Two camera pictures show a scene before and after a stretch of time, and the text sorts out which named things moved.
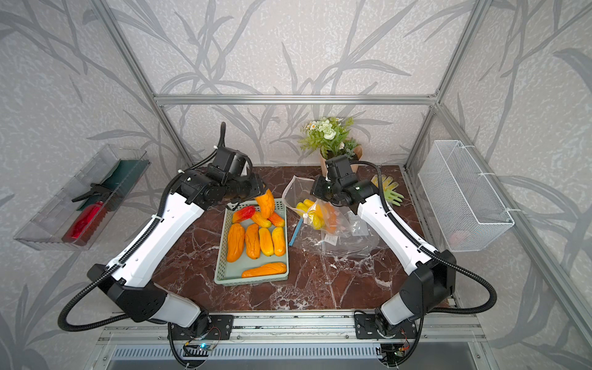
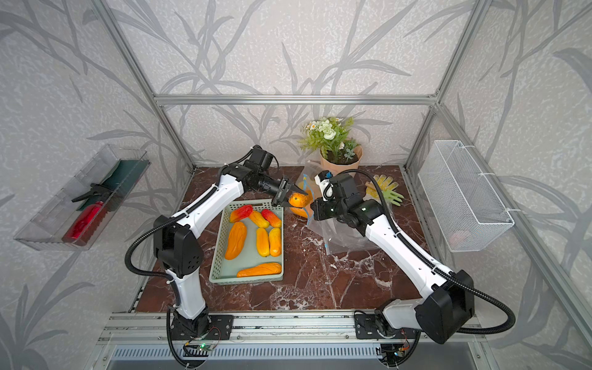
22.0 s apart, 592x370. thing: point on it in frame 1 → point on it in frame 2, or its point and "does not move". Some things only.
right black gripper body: x=325 y=190 → x=328 y=209
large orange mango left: x=236 y=240 does not move
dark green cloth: x=119 y=182 does not move
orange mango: x=267 y=203 → x=299 y=211
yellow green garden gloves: x=388 y=187 does not move
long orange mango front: x=270 y=269 does not move
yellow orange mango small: x=260 y=220 does not move
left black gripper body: x=241 y=189 → x=273 y=187
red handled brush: x=85 y=223 does not move
